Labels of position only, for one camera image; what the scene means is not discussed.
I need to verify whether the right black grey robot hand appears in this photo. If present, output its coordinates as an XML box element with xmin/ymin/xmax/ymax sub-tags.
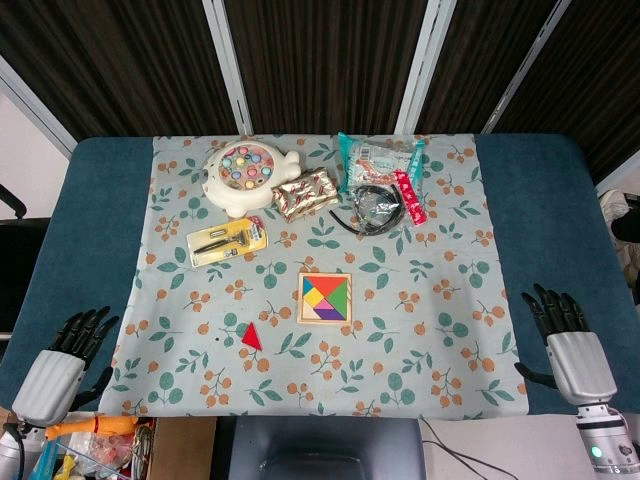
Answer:
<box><xmin>513</xmin><ymin>283</ymin><xmax>619</xmax><ymax>407</ymax></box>

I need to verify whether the orange plastic toy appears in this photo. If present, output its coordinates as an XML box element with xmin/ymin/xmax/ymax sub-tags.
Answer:
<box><xmin>44</xmin><ymin>414</ymin><xmax>140</xmax><ymax>442</ymax></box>

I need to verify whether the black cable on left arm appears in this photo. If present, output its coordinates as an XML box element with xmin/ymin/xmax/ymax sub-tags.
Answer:
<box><xmin>2</xmin><ymin>422</ymin><xmax>27</xmax><ymax>471</ymax></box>

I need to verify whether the black chair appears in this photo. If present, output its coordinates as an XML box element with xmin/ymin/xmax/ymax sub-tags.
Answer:
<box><xmin>0</xmin><ymin>183</ymin><xmax>51</xmax><ymax>341</ymax></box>

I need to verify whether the left black grey robot hand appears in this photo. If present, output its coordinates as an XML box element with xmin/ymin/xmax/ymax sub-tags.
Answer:
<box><xmin>10</xmin><ymin>305</ymin><xmax>120</xmax><ymax>427</ymax></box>

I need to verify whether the red printed packet strip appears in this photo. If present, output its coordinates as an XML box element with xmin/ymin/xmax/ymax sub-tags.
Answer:
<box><xmin>391</xmin><ymin>169</ymin><xmax>427</xmax><ymax>228</ymax></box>

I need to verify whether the dark grey robot torso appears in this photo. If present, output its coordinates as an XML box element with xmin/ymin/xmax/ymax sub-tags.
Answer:
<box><xmin>217</xmin><ymin>415</ymin><xmax>426</xmax><ymax>480</ymax></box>

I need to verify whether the wooden tangram puzzle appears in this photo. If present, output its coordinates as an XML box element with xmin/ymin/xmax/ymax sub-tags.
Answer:
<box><xmin>297</xmin><ymin>271</ymin><xmax>354</xmax><ymax>327</ymax></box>

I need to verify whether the white board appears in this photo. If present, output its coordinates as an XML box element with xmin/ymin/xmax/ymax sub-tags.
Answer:
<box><xmin>418</xmin><ymin>413</ymin><xmax>597</xmax><ymax>480</ymax></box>

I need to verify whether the yellow carded razor pack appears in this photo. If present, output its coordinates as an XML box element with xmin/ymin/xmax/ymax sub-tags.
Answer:
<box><xmin>186</xmin><ymin>215</ymin><xmax>270</xmax><ymax>270</ymax></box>

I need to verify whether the white whale fishing toy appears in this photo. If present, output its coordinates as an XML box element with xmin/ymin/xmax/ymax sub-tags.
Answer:
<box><xmin>201</xmin><ymin>139</ymin><xmax>302</xmax><ymax>220</ymax></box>

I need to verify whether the blue felt table cover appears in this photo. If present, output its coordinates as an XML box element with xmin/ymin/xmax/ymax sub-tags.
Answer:
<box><xmin>0</xmin><ymin>132</ymin><xmax>640</xmax><ymax>417</ymax></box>

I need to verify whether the teal snack bag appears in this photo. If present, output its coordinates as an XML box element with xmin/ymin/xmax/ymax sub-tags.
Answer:
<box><xmin>335</xmin><ymin>131</ymin><xmax>427</xmax><ymax>197</ymax></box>

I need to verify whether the thin black cable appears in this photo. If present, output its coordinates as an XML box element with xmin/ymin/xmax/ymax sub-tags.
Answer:
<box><xmin>422</xmin><ymin>418</ymin><xmax>532</xmax><ymax>480</ymax></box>

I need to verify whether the gold red snack packet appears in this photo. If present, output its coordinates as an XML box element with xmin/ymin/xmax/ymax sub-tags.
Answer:
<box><xmin>271</xmin><ymin>168</ymin><xmax>340</xmax><ymax>224</ymax></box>

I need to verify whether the orange triangle tangram piece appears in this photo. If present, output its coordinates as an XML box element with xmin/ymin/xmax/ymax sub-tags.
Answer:
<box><xmin>303</xmin><ymin>275</ymin><xmax>347</xmax><ymax>297</ymax></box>

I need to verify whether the white partition post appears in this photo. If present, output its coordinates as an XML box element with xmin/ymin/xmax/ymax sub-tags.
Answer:
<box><xmin>0</xmin><ymin>54</ymin><xmax>80</xmax><ymax>157</ymax></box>
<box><xmin>398</xmin><ymin>0</ymin><xmax>460</xmax><ymax>135</ymax></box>
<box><xmin>481</xmin><ymin>0</ymin><xmax>575</xmax><ymax>135</ymax></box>
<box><xmin>201</xmin><ymin>0</ymin><xmax>255</xmax><ymax>136</ymax></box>

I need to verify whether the brown cardboard box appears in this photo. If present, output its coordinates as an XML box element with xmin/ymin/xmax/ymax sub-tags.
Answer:
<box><xmin>147</xmin><ymin>417</ymin><xmax>219</xmax><ymax>480</ymax></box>

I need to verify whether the green triangle tangram piece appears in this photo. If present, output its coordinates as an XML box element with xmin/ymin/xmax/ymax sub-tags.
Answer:
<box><xmin>326</xmin><ymin>276</ymin><xmax>348</xmax><ymax>314</ymax></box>

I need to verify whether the bagged black cable bundle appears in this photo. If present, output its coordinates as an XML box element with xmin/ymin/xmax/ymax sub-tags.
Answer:
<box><xmin>328</xmin><ymin>182</ymin><xmax>409</xmax><ymax>236</ymax></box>

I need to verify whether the dark background clutter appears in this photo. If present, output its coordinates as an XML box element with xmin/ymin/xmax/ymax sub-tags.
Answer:
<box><xmin>597</xmin><ymin>188</ymin><xmax>640</xmax><ymax>307</ymax></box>

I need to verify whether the floral print tablecloth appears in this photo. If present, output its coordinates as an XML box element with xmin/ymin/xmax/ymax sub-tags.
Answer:
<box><xmin>97</xmin><ymin>132</ymin><xmax>531</xmax><ymax>419</ymax></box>

